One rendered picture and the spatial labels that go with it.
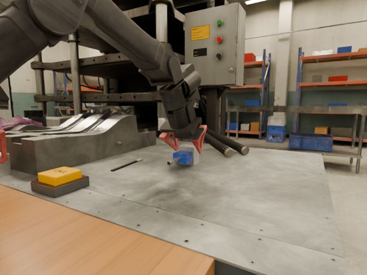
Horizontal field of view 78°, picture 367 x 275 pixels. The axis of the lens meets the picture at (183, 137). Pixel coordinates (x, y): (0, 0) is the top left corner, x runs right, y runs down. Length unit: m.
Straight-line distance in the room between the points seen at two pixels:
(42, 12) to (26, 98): 8.25
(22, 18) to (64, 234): 0.29
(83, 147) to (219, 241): 0.52
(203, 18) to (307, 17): 6.05
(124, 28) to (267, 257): 0.42
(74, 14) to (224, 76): 0.95
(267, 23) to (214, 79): 6.25
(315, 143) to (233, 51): 2.99
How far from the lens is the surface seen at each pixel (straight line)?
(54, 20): 0.38
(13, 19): 0.37
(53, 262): 0.33
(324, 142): 4.04
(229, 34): 1.28
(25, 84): 8.63
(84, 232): 0.38
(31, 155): 0.68
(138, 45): 0.48
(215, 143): 0.82
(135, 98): 1.46
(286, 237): 0.36
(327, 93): 6.93
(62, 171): 0.55
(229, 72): 1.24
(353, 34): 7.12
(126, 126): 0.85
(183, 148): 0.66
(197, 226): 0.36
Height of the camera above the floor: 0.98
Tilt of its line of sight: 9 degrees down
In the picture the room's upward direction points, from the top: straight up
